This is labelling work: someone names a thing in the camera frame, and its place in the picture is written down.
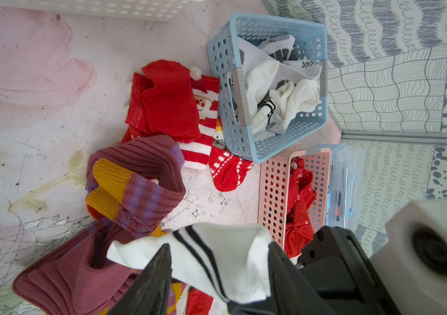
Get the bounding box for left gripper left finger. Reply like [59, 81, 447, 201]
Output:
[108, 244, 172, 315]

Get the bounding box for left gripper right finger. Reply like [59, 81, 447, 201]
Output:
[227, 242, 335, 314]

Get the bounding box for red snowflake sock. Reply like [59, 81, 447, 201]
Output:
[284, 157, 317, 258]

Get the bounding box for maroon purple toe sock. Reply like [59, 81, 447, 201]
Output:
[86, 135, 186, 238]

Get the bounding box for red fleece sock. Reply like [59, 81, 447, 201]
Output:
[126, 60, 201, 143]

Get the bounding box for white sock black stripes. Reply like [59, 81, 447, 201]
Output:
[251, 79, 320, 141]

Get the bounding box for plain white sock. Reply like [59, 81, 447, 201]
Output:
[246, 60, 281, 117]

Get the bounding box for plain red sock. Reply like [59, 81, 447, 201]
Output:
[186, 287, 214, 315]

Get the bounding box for white sock black pattern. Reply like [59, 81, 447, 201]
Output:
[258, 35, 323, 79]

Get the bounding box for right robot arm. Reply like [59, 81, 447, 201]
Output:
[298, 199, 447, 314]

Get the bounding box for pink plastic basket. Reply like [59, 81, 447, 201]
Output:
[257, 148, 331, 247]

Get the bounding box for blue plastic basket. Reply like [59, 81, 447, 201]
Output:
[207, 13, 327, 164]

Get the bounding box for white plastic basket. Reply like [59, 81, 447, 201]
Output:
[0, 0, 198, 22]

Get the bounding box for clear plastic tool box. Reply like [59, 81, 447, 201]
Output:
[324, 144, 366, 229]

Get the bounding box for red patterned sock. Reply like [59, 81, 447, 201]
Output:
[208, 127, 254, 192]

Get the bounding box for red santa striped sock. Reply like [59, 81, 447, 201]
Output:
[179, 67, 219, 170]

